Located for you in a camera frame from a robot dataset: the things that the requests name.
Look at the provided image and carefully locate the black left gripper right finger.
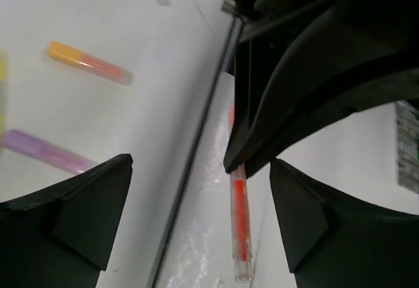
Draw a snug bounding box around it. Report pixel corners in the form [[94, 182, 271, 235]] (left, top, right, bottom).
[[270, 159, 418, 288]]

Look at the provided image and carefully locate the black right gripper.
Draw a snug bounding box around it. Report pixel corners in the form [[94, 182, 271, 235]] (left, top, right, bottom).
[[224, 0, 418, 176]]

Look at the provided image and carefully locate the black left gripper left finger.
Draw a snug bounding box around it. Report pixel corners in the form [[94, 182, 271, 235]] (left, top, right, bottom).
[[1, 154, 133, 287]]

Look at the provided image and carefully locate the thin orange pen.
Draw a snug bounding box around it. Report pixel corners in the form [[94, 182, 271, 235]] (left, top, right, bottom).
[[228, 99, 255, 283]]

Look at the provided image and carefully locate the thin yellow pen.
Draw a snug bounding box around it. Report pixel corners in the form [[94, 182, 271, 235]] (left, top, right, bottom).
[[0, 50, 8, 153]]

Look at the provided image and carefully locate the purple highlighter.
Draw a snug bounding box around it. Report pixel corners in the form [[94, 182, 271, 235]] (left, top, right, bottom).
[[1, 130, 98, 175]]

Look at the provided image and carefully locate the yellow orange highlighter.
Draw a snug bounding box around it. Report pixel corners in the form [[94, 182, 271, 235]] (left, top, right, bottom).
[[46, 41, 133, 86]]

